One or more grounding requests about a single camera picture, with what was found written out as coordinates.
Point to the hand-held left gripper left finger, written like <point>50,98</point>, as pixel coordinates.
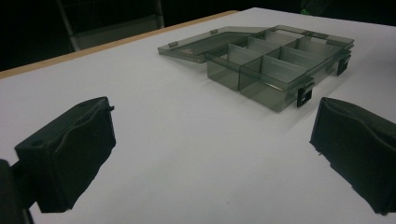
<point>77,149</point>

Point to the small green piece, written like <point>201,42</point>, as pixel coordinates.
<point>304,11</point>

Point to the clear grey compartment box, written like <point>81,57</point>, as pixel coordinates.
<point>267,68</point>

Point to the white table board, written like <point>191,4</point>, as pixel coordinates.
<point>186,155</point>

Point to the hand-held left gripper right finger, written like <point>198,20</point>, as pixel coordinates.
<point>358,149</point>

